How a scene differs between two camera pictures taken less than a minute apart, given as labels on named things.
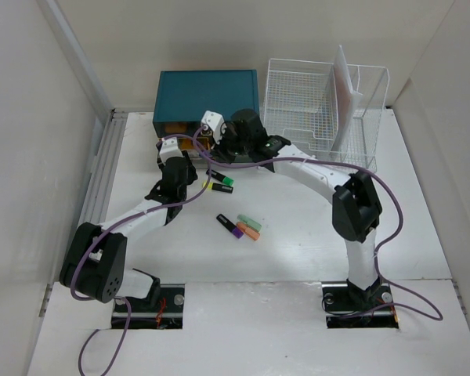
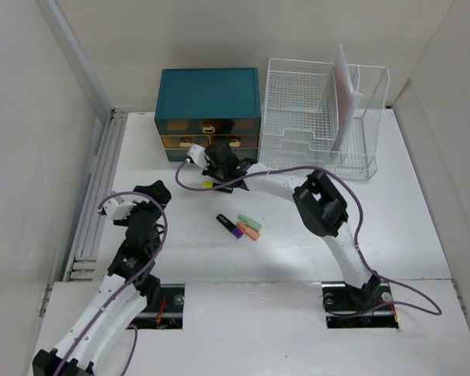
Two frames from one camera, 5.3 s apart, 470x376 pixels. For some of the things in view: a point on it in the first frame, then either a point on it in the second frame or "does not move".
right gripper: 219,148 → 209,171
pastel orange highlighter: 248,230 does not move
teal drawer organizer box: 183,97 does not move
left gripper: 190,176 → 157,189
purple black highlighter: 233,228 does not move
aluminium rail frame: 100,185 does not move
